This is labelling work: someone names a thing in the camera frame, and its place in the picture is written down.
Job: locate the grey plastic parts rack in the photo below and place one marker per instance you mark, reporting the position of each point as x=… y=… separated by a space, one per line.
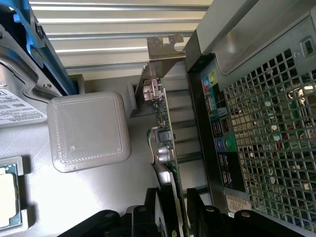
x=86 y=133

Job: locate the silver CPU chip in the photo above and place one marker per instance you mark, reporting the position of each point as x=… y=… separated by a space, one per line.
x=8 y=195

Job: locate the open grey PC case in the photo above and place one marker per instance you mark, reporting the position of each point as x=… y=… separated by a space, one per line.
x=247 y=37

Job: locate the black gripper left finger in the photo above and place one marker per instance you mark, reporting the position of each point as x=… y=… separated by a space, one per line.
x=145 y=222

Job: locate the blue disk bracket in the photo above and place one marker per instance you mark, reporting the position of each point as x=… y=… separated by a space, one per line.
x=53 y=66

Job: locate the silver hard disk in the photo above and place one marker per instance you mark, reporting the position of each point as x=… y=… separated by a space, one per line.
x=14 y=106

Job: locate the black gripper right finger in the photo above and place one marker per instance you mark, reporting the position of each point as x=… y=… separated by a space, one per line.
x=205 y=222

